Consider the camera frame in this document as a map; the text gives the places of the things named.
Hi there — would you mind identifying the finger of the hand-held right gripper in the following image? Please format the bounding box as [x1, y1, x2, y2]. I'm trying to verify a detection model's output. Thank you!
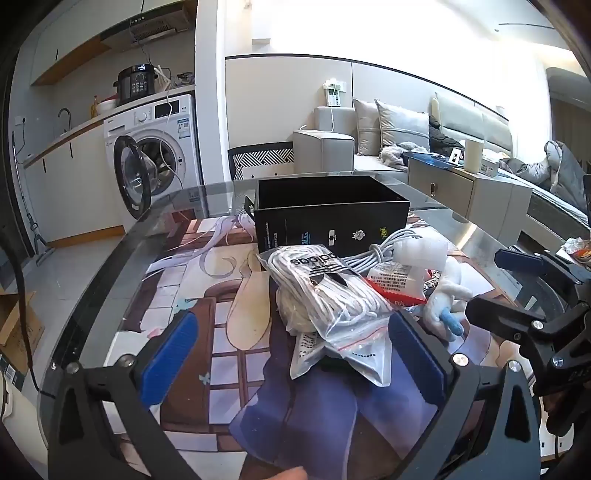
[494, 248, 591, 296]
[465, 295, 552, 344]

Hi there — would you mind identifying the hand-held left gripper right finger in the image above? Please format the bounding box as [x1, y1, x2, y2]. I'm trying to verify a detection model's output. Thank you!
[388, 310, 541, 480]

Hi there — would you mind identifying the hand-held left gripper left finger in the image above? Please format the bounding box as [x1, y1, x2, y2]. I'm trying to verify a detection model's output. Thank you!
[46, 309, 218, 480]

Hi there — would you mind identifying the white plush toy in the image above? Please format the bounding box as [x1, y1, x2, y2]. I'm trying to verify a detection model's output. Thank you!
[422, 258, 474, 342]

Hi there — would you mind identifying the white packet with red label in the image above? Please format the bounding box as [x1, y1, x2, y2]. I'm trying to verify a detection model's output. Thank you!
[367, 261, 428, 306]

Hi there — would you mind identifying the white medicine packet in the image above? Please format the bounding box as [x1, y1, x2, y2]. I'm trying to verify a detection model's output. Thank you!
[290, 330, 393, 387]

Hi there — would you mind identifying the clear bag of white rope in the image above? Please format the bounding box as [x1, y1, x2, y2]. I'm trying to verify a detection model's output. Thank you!
[259, 244, 398, 365]

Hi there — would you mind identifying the black cardboard box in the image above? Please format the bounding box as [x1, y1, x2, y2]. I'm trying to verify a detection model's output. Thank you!
[253, 174, 411, 259]

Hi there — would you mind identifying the crumpled snack packet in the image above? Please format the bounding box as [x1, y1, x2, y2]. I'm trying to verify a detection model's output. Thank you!
[556, 237, 591, 266]

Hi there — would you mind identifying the printed desk mat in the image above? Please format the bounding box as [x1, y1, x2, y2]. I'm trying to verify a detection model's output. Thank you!
[104, 215, 522, 480]

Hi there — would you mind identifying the grey down jacket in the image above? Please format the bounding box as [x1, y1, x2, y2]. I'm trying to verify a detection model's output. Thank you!
[501, 140, 587, 208]

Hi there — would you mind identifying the beige coffee table cabinet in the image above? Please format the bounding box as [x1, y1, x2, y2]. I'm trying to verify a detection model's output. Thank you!
[406, 152, 534, 227]

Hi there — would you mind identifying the cream cylindrical cup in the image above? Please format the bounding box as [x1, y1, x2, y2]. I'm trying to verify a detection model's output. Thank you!
[464, 138, 484, 174]

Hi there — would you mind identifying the black jacket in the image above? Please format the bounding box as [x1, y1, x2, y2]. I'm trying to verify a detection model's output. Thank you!
[428, 115, 467, 158]

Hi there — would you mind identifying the beige curtain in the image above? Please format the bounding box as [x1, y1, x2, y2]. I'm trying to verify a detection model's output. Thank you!
[549, 69, 591, 148]

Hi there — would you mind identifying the brown cardboard box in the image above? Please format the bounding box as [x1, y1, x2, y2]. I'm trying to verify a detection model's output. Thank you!
[0, 291, 47, 374]

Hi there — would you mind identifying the grey cloth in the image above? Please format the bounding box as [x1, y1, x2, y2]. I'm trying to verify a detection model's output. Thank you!
[379, 142, 432, 168]

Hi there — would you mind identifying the grey sofa pillow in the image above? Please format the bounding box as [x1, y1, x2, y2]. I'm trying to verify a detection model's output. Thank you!
[375, 99, 431, 151]
[352, 97, 382, 158]

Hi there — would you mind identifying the kitchen counter cabinet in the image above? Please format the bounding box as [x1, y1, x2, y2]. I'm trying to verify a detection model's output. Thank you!
[21, 115, 125, 245]

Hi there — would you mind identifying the chair with patterned back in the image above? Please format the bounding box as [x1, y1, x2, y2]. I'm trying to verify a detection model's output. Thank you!
[228, 142, 296, 182]

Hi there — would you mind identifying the light grey sofa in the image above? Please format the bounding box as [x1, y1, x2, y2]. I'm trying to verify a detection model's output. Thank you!
[292, 67, 515, 174]

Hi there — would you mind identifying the white washing machine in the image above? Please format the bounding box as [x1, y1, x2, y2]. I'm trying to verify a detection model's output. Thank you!
[102, 93, 204, 227]

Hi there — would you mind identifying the black pressure cooker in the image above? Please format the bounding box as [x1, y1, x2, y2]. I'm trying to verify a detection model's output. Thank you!
[114, 65, 155, 107]

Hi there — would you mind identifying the range hood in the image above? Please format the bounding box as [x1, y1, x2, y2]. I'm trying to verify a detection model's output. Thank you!
[102, 9, 190, 51]

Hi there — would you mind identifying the grey cable bundle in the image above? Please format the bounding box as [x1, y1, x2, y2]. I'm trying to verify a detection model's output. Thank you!
[342, 228, 423, 274]

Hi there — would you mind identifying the black cable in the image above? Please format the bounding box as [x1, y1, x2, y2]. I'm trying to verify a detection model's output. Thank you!
[0, 226, 56, 398]

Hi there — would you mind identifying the white wall phone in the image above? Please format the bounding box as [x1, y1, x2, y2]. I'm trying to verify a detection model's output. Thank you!
[322, 79, 348, 109]

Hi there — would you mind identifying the wall cabinet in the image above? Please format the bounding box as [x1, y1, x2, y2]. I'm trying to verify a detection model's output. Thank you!
[30, 0, 199, 86]

